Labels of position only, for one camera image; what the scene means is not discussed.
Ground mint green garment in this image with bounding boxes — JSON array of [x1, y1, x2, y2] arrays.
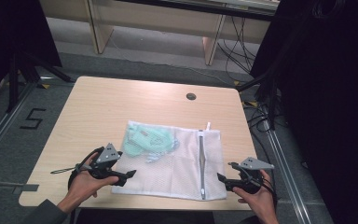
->
[[121, 123, 181, 163]]

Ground white mesh laundry bag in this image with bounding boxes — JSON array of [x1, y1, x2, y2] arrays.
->
[[111, 120, 228, 202]]

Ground person's right hand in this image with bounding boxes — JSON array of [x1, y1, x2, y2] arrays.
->
[[232, 169, 278, 218]]

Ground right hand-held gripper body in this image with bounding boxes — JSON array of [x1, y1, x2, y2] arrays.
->
[[225, 157, 275, 196]]

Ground black metal stand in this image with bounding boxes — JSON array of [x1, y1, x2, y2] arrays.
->
[[235, 69, 282, 132], [5, 50, 76, 114]]

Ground black floor cables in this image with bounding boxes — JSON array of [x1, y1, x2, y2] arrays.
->
[[242, 101, 281, 162]]

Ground bundle of black cables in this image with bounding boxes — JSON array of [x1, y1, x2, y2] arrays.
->
[[216, 15, 259, 82]]

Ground metal floor rail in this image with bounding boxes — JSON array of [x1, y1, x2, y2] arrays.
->
[[262, 119, 312, 224], [0, 82, 36, 167]]

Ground black curtain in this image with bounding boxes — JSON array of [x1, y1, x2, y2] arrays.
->
[[0, 0, 63, 108], [250, 0, 358, 224]]

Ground grey tape strip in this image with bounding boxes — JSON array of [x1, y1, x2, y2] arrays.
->
[[12, 184, 40, 196]]

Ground person's left hand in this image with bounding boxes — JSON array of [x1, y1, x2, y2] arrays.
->
[[64, 152, 120, 209]]

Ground light wooden desk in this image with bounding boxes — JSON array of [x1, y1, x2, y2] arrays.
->
[[38, 0, 282, 67]]

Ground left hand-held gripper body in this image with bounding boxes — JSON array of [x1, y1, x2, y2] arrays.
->
[[88, 143, 129, 181]]

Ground grey wrist strap loop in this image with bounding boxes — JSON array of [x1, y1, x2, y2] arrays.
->
[[50, 166, 87, 175]]

